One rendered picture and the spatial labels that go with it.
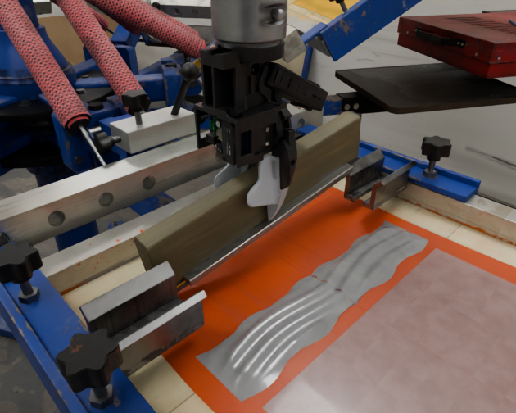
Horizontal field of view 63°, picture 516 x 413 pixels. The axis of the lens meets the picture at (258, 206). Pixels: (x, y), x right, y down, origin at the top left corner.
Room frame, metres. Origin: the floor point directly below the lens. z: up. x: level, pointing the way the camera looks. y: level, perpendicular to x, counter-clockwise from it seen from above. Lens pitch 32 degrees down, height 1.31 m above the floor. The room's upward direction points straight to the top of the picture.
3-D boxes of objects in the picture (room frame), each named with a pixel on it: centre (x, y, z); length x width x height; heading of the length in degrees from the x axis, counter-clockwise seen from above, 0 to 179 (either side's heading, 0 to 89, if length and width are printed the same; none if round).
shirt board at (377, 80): (1.21, -0.10, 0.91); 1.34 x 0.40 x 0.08; 104
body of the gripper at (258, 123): (0.45, 0.01, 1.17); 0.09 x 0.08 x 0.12; 134
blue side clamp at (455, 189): (0.65, -0.22, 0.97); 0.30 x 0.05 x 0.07; 44
